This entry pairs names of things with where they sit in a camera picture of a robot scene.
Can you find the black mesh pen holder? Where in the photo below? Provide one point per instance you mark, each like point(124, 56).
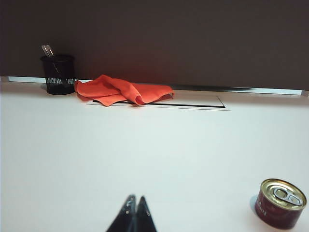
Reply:
point(59, 77)

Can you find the aluminium divider rail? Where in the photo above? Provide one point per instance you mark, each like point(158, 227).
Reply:
point(277, 91)

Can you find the red tomato can gold lid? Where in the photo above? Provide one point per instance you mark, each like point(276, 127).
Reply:
point(277, 207)

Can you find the orange microfibre cloth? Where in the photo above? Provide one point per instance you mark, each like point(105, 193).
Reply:
point(120, 90)

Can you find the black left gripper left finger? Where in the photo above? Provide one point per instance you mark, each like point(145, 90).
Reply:
point(125, 217)

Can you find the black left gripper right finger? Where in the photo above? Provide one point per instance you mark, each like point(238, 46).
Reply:
point(144, 217)

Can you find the wide brown desk divider panel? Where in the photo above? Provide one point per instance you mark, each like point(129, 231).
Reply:
point(169, 38)

